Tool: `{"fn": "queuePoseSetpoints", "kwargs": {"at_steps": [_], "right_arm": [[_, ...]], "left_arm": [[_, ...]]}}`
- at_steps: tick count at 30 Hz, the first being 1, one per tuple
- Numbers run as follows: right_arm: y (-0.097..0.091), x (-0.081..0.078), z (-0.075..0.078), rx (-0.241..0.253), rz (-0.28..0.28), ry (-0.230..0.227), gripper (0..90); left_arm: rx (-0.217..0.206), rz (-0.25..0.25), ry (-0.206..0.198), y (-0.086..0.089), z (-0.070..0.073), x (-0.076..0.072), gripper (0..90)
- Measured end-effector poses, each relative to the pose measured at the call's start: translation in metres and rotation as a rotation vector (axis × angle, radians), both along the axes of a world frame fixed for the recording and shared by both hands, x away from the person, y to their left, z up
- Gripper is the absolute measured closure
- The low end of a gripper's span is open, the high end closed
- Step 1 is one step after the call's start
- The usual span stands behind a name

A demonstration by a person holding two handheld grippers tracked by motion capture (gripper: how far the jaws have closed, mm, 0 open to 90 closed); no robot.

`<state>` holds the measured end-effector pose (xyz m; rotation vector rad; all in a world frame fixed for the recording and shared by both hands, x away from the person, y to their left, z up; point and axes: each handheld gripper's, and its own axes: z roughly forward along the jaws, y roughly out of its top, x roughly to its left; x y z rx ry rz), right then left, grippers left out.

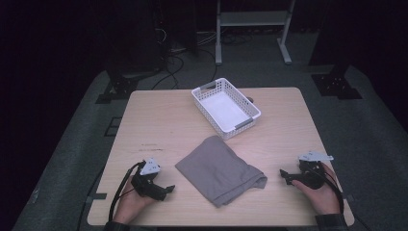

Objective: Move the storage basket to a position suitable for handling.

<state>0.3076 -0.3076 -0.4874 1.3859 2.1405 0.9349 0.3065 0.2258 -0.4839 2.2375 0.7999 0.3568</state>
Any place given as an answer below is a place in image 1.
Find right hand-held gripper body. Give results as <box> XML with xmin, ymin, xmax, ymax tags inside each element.
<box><xmin>286</xmin><ymin>151</ymin><xmax>335</xmax><ymax>191</ymax></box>

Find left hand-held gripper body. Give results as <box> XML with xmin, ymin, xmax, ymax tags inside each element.
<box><xmin>130</xmin><ymin>157</ymin><xmax>168</xmax><ymax>202</ymax></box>

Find grey cloth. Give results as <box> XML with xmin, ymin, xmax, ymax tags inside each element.
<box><xmin>174</xmin><ymin>135</ymin><xmax>268</xmax><ymax>209</ymax></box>

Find white plastic basket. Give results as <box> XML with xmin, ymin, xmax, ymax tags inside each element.
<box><xmin>191</xmin><ymin>77</ymin><xmax>262</xmax><ymax>141</ymax></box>

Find person's right hand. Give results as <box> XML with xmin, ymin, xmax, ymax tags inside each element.
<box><xmin>291</xmin><ymin>162</ymin><xmax>342</xmax><ymax>216</ymax></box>

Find person's left hand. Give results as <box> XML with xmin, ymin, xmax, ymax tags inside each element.
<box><xmin>113</xmin><ymin>175</ymin><xmax>156</xmax><ymax>225</ymax></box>

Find person's right sleeve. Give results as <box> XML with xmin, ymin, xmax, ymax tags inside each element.
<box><xmin>315</xmin><ymin>213</ymin><xmax>349</xmax><ymax>231</ymax></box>

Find person's sleeve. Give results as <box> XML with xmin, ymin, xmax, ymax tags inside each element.
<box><xmin>103</xmin><ymin>220</ymin><xmax>133</xmax><ymax>231</ymax></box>
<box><xmin>315</xmin><ymin>213</ymin><xmax>349</xmax><ymax>231</ymax></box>

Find person's left sleeve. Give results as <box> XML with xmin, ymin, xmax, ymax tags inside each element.
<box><xmin>103</xmin><ymin>220</ymin><xmax>133</xmax><ymax>231</ymax></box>

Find black stand base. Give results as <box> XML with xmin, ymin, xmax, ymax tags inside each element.
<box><xmin>311</xmin><ymin>62</ymin><xmax>364</xmax><ymax>101</ymax></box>
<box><xmin>94</xmin><ymin>64</ymin><xmax>162</xmax><ymax>105</ymax></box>

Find white metal stand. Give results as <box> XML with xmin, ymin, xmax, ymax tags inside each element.
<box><xmin>215</xmin><ymin>0</ymin><xmax>296</xmax><ymax>66</ymax></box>

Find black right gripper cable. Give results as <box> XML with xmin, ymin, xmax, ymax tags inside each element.
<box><xmin>309</xmin><ymin>160</ymin><xmax>373</xmax><ymax>231</ymax></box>

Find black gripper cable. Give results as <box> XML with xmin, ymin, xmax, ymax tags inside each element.
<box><xmin>108</xmin><ymin>161</ymin><xmax>146</xmax><ymax>223</ymax></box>
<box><xmin>309</xmin><ymin>160</ymin><xmax>373</xmax><ymax>231</ymax></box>

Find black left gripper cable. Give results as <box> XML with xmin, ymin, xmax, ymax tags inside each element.
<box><xmin>108</xmin><ymin>161</ymin><xmax>146</xmax><ymax>223</ymax></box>

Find black floor cables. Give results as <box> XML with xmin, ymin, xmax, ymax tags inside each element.
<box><xmin>150</xmin><ymin>27</ymin><xmax>254</xmax><ymax>91</ymax></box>

